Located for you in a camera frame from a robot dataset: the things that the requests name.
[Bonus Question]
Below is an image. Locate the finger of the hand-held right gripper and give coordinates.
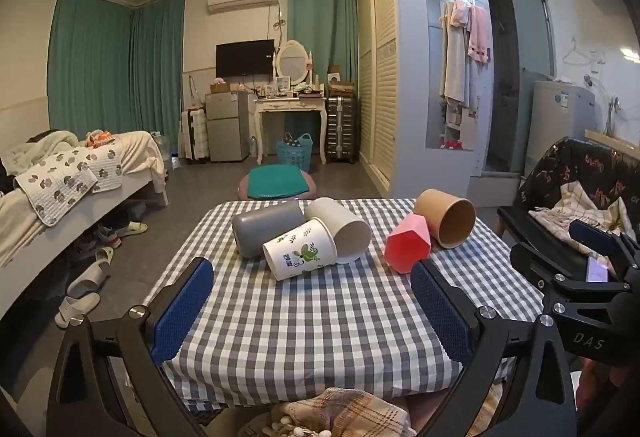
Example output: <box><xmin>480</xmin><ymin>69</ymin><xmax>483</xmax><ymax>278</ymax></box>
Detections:
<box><xmin>568</xmin><ymin>219</ymin><xmax>640</xmax><ymax>270</ymax></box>
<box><xmin>510</xmin><ymin>242</ymin><xmax>632</xmax><ymax>293</ymax></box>

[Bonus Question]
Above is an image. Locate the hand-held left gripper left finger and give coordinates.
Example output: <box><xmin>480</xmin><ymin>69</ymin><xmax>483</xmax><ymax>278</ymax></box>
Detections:
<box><xmin>45</xmin><ymin>258</ymin><xmax>215</xmax><ymax>437</ymax></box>

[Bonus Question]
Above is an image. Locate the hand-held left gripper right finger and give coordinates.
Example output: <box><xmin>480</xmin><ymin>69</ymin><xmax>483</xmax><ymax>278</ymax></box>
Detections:
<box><xmin>410</xmin><ymin>259</ymin><xmax>591</xmax><ymax>437</ymax></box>

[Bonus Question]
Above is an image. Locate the pink hexagonal cup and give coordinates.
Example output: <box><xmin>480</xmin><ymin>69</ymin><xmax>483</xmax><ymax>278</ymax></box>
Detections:
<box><xmin>384</xmin><ymin>213</ymin><xmax>432</xmax><ymax>274</ymax></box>

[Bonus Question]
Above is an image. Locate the brown cup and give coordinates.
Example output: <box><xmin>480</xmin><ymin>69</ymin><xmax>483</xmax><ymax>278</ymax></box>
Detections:
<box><xmin>414</xmin><ymin>188</ymin><xmax>476</xmax><ymax>250</ymax></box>

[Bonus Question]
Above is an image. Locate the grey cup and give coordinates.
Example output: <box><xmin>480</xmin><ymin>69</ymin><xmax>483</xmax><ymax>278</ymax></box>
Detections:
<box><xmin>231</xmin><ymin>203</ymin><xmax>306</xmax><ymax>259</ymax></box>

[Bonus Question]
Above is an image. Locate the white floral print cup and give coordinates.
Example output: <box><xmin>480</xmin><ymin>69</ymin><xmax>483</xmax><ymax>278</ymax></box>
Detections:
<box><xmin>262</xmin><ymin>217</ymin><xmax>338</xmax><ymax>282</ymax></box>

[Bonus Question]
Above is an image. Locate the beige cup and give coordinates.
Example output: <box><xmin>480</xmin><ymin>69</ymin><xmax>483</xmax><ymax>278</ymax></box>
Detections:
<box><xmin>305</xmin><ymin>197</ymin><xmax>372</xmax><ymax>265</ymax></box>

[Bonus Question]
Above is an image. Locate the plaid cloth on chair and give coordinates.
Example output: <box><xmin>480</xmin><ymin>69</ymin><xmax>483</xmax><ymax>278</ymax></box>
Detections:
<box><xmin>529</xmin><ymin>181</ymin><xmax>637</xmax><ymax>244</ymax></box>

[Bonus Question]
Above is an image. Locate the smartphone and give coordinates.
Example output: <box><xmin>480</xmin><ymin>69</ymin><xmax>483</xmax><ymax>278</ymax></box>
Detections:
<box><xmin>585</xmin><ymin>257</ymin><xmax>611</xmax><ymax>283</ymax></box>

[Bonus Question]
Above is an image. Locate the black floral chair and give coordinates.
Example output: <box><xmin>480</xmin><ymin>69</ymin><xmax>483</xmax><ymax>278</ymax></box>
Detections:
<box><xmin>497</xmin><ymin>137</ymin><xmax>640</xmax><ymax>270</ymax></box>

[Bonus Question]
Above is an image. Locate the white slipper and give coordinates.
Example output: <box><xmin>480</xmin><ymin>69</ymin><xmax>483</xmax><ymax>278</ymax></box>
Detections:
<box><xmin>67</xmin><ymin>262</ymin><xmax>111</xmax><ymax>299</ymax></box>
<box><xmin>54</xmin><ymin>293</ymin><xmax>101</xmax><ymax>329</ymax></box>

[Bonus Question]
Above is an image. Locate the grey washing machine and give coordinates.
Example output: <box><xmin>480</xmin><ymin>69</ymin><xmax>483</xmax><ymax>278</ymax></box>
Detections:
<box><xmin>524</xmin><ymin>79</ymin><xmax>596</xmax><ymax>178</ymax></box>

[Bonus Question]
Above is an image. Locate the grey checkered tablecloth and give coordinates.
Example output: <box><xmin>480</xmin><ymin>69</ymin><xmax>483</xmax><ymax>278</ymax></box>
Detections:
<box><xmin>142</xmin><ymin>199</ymin><xmax>546</xmax><ymax>413</ymax></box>

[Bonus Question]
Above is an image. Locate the bed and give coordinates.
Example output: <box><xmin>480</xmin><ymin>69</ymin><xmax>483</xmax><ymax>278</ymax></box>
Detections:
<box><xmin>0</xmin><ymin>129</ymin><xmax>171</xmax><ymax>318</ymax></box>

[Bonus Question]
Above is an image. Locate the beige plaid cloth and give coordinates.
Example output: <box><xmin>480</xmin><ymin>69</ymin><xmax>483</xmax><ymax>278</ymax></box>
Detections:
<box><xmin>272</xmin><ymin>387</ymin><xmax>417</xmax><ymax>437</ymax></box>

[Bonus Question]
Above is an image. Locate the green seat cushion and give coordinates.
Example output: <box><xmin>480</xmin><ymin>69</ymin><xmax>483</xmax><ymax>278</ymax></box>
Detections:
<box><xmin>246</xmin><ymin>165</ymin><xmax>311</xmax><ymax>198</ymax></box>

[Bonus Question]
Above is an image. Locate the cream blanket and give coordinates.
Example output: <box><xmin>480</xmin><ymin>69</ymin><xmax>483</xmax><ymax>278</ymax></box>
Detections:
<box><xmin>0</xmin><ymin>129</ymin><xmax>168</xmax><ymax>268</ymax></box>

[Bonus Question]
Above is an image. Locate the stool with green cushion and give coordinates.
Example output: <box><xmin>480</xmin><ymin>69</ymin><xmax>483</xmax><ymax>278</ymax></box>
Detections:
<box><xmin>238</xmin><ymin>172</ymin><xmax>319</xmax><ymax>202</ymax></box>

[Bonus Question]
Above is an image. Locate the white suitcase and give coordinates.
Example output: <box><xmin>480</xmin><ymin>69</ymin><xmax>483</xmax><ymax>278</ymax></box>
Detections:
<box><xmin>180</xmin><ymin>108</ymin><xmax>209</xmax><ymax>164</ymax></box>

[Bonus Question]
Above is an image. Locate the leaf patterned quilt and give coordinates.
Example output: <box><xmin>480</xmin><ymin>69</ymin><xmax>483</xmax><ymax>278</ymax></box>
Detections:
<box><xmin>15</xmin><ymin>144</ymin><xmax>123</xmax><ymax>228</ymax></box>

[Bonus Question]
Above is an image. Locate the white clothes hanger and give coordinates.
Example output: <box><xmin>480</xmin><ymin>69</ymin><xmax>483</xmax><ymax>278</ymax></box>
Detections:
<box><xmin>562</xmin><ymin>36</ymin><xmax>594</xmax><ymax>66</ymax></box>

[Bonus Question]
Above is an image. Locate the silver mini fridge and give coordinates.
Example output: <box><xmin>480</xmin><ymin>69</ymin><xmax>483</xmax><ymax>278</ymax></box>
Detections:
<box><xmin>205</xmin><ymin>91</ymin><xmax>251</xmax><ymax>162</ymax></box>

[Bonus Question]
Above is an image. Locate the orange patterned cloth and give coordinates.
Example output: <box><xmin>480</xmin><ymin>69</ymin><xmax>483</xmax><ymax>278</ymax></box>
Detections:
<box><xmin>84</xmin><ymin>130</ymin><xmax>114</xmax><ymax>149</ymax></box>

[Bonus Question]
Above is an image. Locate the teal laundry basket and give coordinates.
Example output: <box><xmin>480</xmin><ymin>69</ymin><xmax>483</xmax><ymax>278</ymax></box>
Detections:
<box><xmin>276</xmin><ymin>133</ymin><xmax>314</xmax><ymax>170</ymax></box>

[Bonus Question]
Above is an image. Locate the dark ribbed suitcase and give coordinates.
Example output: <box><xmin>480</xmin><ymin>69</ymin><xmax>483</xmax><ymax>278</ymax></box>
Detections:
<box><xmin>325</xmin><ymin>97</ymin><xmax>359</xmax><ymax>164</ymax></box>

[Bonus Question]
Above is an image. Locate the white hanging towel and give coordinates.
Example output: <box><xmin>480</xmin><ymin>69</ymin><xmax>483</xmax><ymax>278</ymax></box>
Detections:
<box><xmin>442</xmin><ymin>1</ymin><xmax>472</xmax><ymax>108</ymax></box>

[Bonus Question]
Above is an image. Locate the pink hanging towel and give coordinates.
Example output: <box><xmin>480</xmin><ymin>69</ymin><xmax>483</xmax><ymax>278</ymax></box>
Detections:
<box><xmin>449</xmin><ymin>0</ymin><xmax>491</xmax><ymax>66</ymax></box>

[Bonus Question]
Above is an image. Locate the white dressing table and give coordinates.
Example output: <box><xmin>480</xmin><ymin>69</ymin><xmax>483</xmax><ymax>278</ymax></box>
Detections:
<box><xmin>253</xmin><ymin>95</ymin><xmax>329</xmax><ymax>166</ymax></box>

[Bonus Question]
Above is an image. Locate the narrow green curtain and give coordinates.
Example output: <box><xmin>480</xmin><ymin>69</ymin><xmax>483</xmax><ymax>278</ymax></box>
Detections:
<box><xmin>130</xmin><ymin>0</ymin><xmax>186</xmax><ymax>140</ymax></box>

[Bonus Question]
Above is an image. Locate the cardboard box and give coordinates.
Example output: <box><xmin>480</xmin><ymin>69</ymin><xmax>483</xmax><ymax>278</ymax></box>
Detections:
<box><xmin>327</xmin><ymin>65</ymin><xmax>356</xmax><ymax>98</ymax></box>

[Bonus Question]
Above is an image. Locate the cream slatted wardrobe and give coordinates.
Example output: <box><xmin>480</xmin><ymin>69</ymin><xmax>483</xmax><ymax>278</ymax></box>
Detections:
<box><xmin>355</xmin><ymin>0</ymin><xmax>402</xmax><ymax>196</ymax></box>

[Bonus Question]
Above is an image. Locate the black television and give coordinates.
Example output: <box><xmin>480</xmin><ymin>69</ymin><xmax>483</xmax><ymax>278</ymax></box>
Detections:
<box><xmin>216</xmin><ymin>39</ymin><xmax>276</xmax><ymax>78</ymax></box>

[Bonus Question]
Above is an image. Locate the wide green curtain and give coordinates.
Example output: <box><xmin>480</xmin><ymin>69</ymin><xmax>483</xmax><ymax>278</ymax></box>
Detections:
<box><xmin>47</xmin><ymin>0</ymin><xmax>134</xmax><ymax>128</ymax></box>

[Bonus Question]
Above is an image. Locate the oval vanity mirror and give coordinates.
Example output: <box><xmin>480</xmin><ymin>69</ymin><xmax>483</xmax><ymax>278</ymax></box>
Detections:
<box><xmin>273</xmin><ymin>40</ymin><xmax>314</xmax><ymax>90</ymax></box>

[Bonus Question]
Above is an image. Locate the tall green curtain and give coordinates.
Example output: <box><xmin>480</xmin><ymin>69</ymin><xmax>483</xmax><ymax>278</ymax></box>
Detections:
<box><xmin>287</xmin><ymin>0</ymin><xmax>359</xmax><ymax>90</ymax></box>

